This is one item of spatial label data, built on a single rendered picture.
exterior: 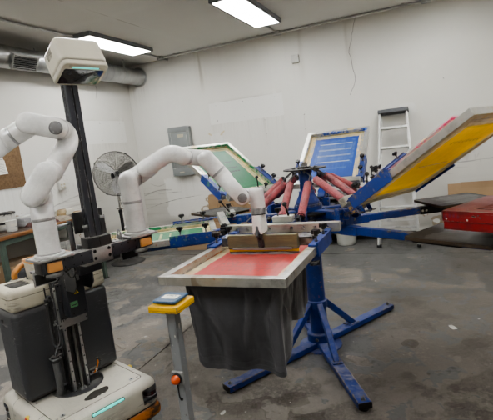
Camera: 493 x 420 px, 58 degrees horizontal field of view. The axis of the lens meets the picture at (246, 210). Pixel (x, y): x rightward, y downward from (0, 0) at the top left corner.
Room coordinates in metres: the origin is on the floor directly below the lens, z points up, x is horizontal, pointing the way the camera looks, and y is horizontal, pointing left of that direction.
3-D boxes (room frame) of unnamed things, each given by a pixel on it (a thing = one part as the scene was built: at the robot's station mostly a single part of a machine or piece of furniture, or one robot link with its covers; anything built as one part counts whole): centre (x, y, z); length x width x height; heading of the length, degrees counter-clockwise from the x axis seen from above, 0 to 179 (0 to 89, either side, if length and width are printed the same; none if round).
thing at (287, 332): (1.97, -0.18, 0.74); 0.46 x 0.04 x 0.42; 156
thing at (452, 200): (3.14, -1.10, 0.91); 1.34 x 0.40 x 0.08; 96
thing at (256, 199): (2.22, -0.02, 1.24); 0.15 x 0.10 x 0.11; 92
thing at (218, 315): (1.84, 0.11, 0.74); 0.45 x 0.03 x 0.43; 66
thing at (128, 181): (2.20, 0.56, 1.37); 0.13 x 0.10 x 0.16; 2
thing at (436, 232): (2.53, -0.83, 0.91); 1.34 x 0.40 x 0.08; 36
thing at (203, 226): (2.97, 0.47, 1.05); 1.08 x 0.61 x 0.23; 96
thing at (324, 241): (2.21, -0.36, 0.97); 0.30 x 0.05 x 0.07; 156
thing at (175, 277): (2.10, -0.01, 0.97); 0.79 x 0.58 x 0.04; 156
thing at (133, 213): (2.20, 0.57, 1.21); 0.16 x 0.13 x 0.15; 46
